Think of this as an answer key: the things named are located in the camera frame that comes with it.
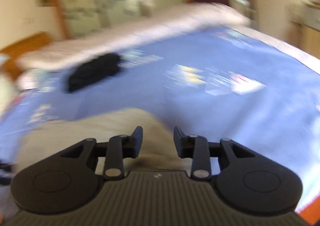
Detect beige fleece pants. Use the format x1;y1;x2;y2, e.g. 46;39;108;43
15;108;191;173

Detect blue printed bed sheet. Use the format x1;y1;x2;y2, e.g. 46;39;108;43
1;27;319;210

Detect black folded garment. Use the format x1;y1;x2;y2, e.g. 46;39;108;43
66;53;121;93

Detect wooden bed headboard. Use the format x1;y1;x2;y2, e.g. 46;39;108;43
1;32;52;80

